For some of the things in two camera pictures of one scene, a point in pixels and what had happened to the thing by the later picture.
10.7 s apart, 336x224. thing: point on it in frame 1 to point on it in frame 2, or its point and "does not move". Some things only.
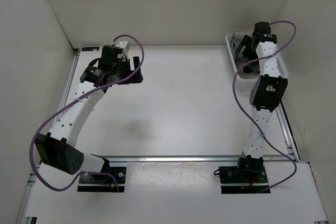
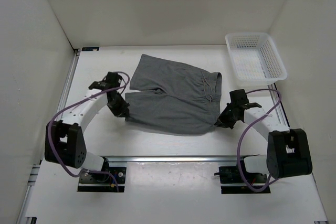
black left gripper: (136, 78) to (123, 108)
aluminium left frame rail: (36, 169) does not move
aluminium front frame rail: (134, 159) does not move
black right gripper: (247, 42) to (222, 121)
